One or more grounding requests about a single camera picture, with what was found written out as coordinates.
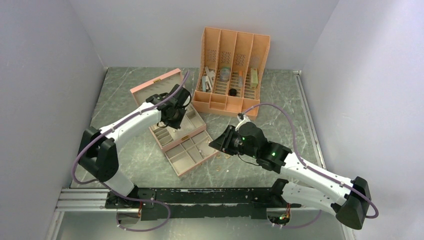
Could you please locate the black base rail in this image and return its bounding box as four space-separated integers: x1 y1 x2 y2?
104 187 287 221

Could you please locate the orange capped tube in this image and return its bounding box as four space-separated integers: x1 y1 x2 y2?
237 70 244 88

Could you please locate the green rectangular box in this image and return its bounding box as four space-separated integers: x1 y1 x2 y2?
250 67 259 89

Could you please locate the orange desk file organizer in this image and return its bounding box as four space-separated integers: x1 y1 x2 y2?
192 27 271 119

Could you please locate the aluminium frame rail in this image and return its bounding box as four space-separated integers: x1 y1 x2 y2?
55 188 109 212

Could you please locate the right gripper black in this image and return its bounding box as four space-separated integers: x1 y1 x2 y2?
208 124 258 159

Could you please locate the pink jewelry box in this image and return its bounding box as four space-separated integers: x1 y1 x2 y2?
129 68 221 177

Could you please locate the clear tape roll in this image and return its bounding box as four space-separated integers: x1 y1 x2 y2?
219 67 231 83

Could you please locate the silver pearl bracelet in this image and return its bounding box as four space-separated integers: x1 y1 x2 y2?
197 139 216 158

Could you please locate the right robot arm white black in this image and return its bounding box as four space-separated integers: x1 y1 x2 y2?
209 122 371 230

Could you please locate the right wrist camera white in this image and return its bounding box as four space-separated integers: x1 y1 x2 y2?
235 112 251 131

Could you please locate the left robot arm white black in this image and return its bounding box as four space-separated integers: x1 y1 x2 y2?
71 84 192 208

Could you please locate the black round cap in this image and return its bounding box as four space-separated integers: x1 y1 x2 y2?
228 88 238 97

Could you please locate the grey stapler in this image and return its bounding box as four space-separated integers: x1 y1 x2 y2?
200 66 215 93

